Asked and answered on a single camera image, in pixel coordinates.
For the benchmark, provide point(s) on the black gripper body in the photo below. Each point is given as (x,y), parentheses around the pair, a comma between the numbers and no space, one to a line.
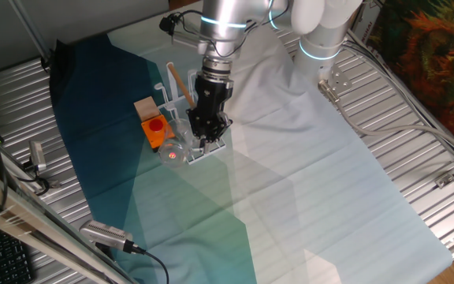
(211,96)

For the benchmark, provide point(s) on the grey metal pole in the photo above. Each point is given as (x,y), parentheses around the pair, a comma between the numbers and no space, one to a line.
(30,29)

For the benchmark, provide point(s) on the plain wooden block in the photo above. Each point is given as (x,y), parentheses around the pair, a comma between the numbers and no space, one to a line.
(146,108)

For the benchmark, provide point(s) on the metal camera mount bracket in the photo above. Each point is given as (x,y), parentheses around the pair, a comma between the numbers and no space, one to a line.
(53,184)

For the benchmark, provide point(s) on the orange box red push button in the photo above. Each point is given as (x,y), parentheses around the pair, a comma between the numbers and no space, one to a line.
(152,134)

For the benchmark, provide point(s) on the colourful orange green fabric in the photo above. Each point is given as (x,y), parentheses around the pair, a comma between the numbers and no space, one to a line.
(428,59)

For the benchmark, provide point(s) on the aluminium frame bar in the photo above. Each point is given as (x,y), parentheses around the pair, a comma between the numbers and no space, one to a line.
(22,213)

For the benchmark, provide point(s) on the small metal table bracket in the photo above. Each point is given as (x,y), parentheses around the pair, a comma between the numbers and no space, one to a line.
(445,180)

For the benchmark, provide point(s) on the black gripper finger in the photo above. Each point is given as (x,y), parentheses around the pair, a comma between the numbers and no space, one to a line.
(221,128)
(196,124)

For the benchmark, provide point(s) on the cardboard box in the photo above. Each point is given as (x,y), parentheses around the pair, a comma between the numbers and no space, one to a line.
(369,23)

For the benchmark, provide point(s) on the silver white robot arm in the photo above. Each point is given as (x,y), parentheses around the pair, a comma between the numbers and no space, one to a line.
(227,12)

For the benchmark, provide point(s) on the blue green white tablecloth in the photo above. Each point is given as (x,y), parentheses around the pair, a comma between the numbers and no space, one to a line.
(329,217)

